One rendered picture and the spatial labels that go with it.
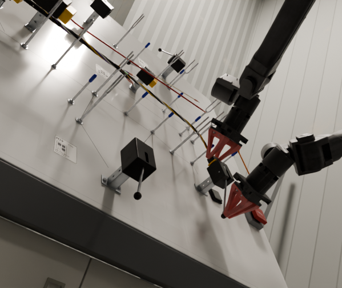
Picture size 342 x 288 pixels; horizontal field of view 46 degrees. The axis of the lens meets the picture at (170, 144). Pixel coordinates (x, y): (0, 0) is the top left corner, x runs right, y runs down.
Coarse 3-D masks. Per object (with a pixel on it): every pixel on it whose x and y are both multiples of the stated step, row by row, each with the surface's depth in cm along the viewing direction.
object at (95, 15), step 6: (96, 0) 123; (102, 0) 124; (90, 6) 124; (96, 6) 124; (102, 6) 124; (108, 6) 124; (96, 12) 125; (102, 12) 125; (108, 12) 125; (90, 18) 127; (96, 18) 128
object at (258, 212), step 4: (252, 212) 118; (256, 212) 117; (260, 212) 120; (256, 216) 116; (260, 216) 118; (264, 216) 120; (256, 220) 119; (260, 220) 117; (264, 220) 118; (264, 224) 119
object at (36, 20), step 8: (32, 0) 92; (40, 0) 92; (48, 0) 91; (56, 0) 91; (64, 0) 93; (48, 8) 92; (64, 8) 92; (40, 16) 96; (56, 16) 93; (32, 24) 96; (32, 32) 95
